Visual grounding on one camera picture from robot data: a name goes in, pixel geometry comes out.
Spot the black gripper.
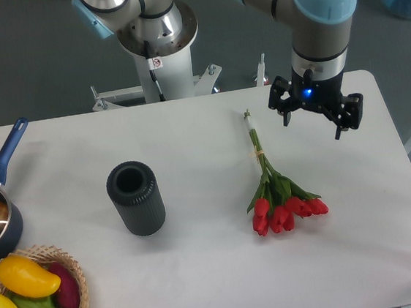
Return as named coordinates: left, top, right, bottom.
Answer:
left=268, top=69, right=363, bottom=140

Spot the red tulip bouquet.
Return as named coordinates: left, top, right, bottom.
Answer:
left=244, top=110, right=329, bottom=237

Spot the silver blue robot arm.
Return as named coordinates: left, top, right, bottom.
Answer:
left=72, top=0, right=363, bottom=132

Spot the dark grey ribbed vase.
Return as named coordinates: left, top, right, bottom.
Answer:
left=106, top=161, right=166, bottom=236

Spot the woven wicker basket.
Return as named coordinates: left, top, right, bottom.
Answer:
left=13, top=245, right=89, bottom=308

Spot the purple toy sweet potato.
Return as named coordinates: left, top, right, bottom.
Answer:
left=48, top=262, right=80, bottom=308

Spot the yellow toy mango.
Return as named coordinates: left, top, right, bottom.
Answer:
left=0, top=255, right=61, bottom=298

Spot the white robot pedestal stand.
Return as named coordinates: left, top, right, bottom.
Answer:
left=82, top=0, right=271, bottom=113

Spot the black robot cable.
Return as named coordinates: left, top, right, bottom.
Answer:
left=143, top=39, right=167, bottom=103

